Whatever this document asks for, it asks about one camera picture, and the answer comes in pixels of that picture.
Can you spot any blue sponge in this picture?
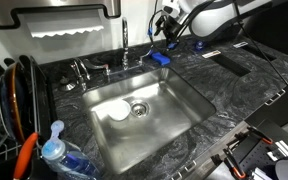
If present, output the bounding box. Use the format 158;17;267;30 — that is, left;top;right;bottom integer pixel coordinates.
151;52;170;66

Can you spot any stainless steel sink basin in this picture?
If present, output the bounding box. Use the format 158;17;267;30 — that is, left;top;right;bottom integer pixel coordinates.
82;68;216;174

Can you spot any white bowl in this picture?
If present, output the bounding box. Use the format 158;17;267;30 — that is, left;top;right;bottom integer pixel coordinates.
108;100;131;121

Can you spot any orange handled utensil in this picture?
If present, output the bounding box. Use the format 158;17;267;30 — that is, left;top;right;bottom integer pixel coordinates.
13;132;38;180

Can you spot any small chrome side faucet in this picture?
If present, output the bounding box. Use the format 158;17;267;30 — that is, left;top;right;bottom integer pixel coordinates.
70;58;90;91

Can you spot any clear blue dish soap bottle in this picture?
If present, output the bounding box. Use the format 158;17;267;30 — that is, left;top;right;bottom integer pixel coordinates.
41;120;100;180

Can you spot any chrome faucet handle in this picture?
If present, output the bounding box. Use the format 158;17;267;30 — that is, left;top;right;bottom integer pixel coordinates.
138;49;153;66
83;59;110;75

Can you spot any black power cable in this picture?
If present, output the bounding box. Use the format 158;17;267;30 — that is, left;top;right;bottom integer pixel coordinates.
233;0;288;105

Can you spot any black orange clamp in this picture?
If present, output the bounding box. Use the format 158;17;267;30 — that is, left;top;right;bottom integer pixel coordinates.
223;149;246;180

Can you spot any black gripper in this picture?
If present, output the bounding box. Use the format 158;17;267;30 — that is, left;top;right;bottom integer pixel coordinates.
154;15;183;50

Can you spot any steel paper towel dispenser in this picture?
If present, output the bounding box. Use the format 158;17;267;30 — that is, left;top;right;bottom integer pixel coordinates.
0;0;121;38

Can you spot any blue soap bottle on counter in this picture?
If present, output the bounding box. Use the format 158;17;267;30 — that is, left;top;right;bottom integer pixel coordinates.
194;40;205;52

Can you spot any black dish drying rack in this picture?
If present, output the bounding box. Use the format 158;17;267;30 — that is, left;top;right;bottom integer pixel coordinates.
0;62;48;180

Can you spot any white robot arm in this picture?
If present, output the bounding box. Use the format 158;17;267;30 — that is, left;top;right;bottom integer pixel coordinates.
154;0;274;49

